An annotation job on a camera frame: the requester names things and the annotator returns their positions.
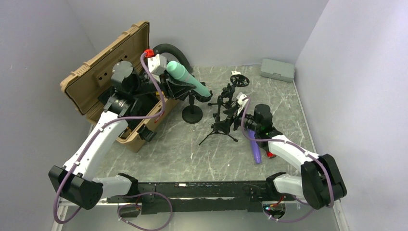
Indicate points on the purple microphone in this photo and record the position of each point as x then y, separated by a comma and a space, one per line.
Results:
254, 146

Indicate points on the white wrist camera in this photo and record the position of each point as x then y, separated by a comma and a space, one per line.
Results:
241, 101
156, 63

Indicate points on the purple loop cable base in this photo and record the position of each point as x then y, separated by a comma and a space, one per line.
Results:
132, 214

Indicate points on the mint green microphone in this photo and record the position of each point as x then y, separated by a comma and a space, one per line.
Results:
180, 73

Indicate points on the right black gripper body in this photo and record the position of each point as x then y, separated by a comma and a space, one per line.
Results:
249, 121

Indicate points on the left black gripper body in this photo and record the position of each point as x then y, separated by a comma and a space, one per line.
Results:
146, 86

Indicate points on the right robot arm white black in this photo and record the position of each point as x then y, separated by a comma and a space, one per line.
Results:
320, 182

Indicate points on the white pvc elbow fitting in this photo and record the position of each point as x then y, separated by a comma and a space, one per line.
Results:
235, 73

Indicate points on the grey plastic case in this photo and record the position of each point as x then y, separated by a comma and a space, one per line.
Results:
277, 70

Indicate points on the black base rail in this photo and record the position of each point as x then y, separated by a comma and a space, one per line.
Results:
158, 197

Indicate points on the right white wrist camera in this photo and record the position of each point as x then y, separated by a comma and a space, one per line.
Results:
241, 101

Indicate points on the black round base mic stand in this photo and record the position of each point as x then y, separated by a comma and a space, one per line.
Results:
192, 113

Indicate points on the tan plastic tool case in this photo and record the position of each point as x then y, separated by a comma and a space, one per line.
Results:
90, 80

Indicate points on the black tripod stand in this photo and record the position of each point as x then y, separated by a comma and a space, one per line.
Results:
213, 132

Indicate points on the red glitter microphone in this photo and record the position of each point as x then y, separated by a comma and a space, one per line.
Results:
270, 155

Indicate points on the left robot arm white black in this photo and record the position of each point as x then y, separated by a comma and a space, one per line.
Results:
75, 181

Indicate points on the black tripod stand shock mount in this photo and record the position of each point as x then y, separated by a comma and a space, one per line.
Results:
225, 98

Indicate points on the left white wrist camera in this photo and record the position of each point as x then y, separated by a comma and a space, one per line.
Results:
156, 63

